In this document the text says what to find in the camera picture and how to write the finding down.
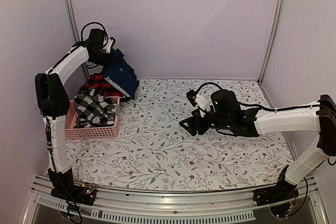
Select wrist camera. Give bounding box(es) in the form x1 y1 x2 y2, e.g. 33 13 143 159
186 90 214 118
102 37 116 54

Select left aluminium frame post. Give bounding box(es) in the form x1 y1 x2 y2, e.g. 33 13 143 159
59 0 90 80

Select right aluminium frame post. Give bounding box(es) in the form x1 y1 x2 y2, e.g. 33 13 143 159
258 0 285 85

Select floral patterned table mat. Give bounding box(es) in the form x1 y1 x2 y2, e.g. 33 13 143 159
66 79 293 191

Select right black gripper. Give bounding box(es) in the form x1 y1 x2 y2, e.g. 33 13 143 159
179 105 233 136

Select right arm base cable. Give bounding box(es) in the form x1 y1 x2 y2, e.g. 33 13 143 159
251 176 309 219

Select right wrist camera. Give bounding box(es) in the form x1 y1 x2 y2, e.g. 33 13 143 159
186 90 214 118

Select front aluminium rail base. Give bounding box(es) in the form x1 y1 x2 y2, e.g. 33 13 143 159
23 175 330 223

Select red black plaid shirt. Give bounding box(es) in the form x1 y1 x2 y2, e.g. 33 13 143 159
77 73 126 100

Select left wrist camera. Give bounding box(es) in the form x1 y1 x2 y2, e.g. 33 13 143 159
102 37 116 54

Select aluminium frame post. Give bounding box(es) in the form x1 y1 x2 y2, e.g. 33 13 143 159
258 0 285 85
59 0 90 80

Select pink plastic laundry basket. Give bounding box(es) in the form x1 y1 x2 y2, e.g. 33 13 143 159
64 95 121 141

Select navy blue t-shirt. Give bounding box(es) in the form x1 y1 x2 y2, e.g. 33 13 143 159
101 49 140 100

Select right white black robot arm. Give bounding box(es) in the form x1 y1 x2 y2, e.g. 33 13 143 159
179 89 335 206

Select black white checkered cloth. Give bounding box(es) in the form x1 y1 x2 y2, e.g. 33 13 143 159
73 95 117 129

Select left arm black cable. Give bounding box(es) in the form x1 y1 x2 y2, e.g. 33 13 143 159
80 22 110 41

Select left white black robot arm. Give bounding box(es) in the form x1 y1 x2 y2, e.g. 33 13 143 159
35 28 114 206

